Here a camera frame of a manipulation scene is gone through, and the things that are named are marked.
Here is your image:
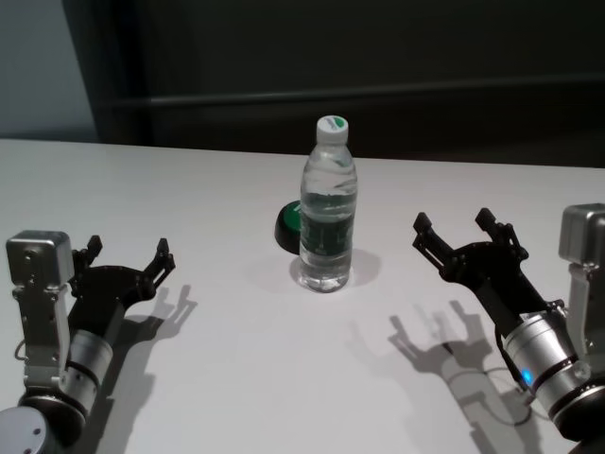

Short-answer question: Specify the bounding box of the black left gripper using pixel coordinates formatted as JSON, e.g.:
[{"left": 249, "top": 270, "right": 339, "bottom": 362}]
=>
[{"left": 68, "top": 235, "right": 176, "bottom": 341}]

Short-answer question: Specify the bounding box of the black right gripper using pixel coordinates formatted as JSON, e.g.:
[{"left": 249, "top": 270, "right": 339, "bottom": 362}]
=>
[{"left": 411, "top": 207, "right": 554, "bottom": 340}]

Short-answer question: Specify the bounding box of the clear water bottle green label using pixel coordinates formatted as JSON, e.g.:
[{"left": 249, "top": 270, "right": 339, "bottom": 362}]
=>
[{"left": 298, "top": 114, "right": 356, "bottom": 294}]

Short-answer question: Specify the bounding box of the green YES button black base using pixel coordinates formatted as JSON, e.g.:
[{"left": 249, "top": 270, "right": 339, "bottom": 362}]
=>
[{"left": 273, "top": 201, "right": 303, "bottom": 259}]

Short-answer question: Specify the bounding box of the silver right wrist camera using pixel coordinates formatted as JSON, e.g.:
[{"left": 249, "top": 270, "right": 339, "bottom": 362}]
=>
[{"left": 558, "top": 202, "right": 605, "bottom": 360}]

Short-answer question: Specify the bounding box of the grey horizontal rail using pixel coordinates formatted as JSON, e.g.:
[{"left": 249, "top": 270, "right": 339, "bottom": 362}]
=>
[{"left": 148, "top": 90, "right": 605, "bottom": 106}]

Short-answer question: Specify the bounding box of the dark vertical frame post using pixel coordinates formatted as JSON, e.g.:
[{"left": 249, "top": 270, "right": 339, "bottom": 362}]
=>
[{"left": 108, "top": 0, "right": 157, "bottom": 146}]

